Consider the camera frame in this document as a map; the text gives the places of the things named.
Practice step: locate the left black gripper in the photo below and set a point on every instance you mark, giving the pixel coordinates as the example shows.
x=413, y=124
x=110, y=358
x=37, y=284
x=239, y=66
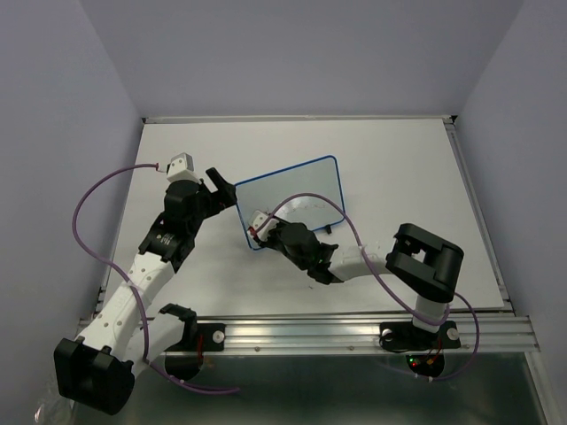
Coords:
x=224, y=195

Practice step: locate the aluminium mounting rail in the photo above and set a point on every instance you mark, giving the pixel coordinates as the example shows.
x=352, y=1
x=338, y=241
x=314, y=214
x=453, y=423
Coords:
x=358, y=334

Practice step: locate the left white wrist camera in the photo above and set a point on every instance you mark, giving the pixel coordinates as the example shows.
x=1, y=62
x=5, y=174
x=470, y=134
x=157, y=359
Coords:
x=181, y=168

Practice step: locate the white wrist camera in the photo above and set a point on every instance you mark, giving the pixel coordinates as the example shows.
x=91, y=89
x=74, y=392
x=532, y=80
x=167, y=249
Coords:
x=181, y=168
x=260, y=224

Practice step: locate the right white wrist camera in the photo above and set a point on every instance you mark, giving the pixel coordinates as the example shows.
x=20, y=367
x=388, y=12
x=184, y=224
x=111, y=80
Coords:
x=260, y=224

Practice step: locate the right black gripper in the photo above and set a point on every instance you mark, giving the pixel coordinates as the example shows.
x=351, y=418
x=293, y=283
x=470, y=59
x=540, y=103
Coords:
x=282, y=224

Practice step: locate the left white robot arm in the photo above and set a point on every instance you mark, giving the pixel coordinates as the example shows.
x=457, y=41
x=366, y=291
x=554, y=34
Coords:
x=99, y=367

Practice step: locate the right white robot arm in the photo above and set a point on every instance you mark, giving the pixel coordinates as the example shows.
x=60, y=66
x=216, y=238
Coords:
x=426, y=263

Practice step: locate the blue framed small whiteboard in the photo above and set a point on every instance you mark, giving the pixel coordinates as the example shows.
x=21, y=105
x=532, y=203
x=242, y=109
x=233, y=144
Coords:
x=265, y=192

